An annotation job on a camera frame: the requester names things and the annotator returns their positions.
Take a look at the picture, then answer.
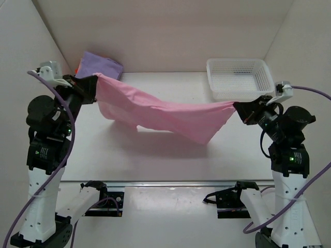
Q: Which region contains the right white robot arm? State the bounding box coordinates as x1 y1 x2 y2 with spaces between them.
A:
232 96 322 247

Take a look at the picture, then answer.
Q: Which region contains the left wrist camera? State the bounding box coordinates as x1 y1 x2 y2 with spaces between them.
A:
38 61 63 81

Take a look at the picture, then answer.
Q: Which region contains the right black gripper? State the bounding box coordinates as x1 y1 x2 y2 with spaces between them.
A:
232 94 282 138

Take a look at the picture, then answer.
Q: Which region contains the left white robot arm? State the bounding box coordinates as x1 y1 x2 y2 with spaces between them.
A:
3 71 98 247

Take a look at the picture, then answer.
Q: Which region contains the purple folded t shirt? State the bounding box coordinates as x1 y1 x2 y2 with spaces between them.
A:
76 51 124 80

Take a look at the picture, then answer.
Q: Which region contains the pink t shirt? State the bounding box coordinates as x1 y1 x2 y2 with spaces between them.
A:
95 73 235 145

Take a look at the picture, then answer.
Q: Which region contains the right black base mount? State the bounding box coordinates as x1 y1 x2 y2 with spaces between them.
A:
203 181 259 219

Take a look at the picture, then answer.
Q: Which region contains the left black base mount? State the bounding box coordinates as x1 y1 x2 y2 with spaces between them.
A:
80 180 125 217

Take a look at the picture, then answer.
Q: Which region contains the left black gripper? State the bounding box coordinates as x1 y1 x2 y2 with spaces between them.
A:
56 64 102 125

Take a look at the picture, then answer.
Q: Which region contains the white plastic basket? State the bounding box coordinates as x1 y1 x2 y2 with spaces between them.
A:
206 58 275 101

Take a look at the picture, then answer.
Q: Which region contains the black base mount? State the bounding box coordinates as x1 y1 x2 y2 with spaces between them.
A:
203 181 259 219
80 180 125 217

